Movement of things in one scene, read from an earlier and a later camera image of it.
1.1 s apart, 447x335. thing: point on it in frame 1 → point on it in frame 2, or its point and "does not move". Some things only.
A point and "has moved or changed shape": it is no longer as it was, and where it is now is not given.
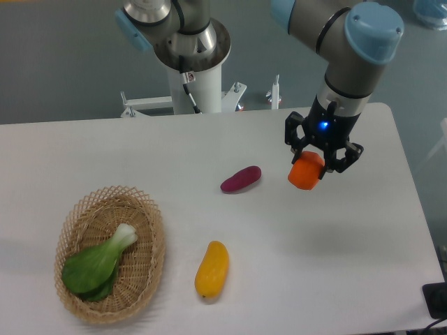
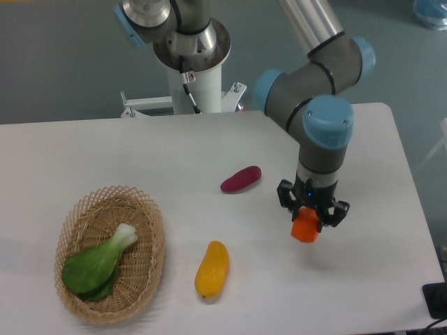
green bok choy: (91, 272) does not move
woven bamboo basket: (110, 255) does not move
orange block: (304, 174) has moved or changed shape
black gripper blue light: (327, 128) → (304, 194)
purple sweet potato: (241, 179) does not move
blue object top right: (431, 13) does not move
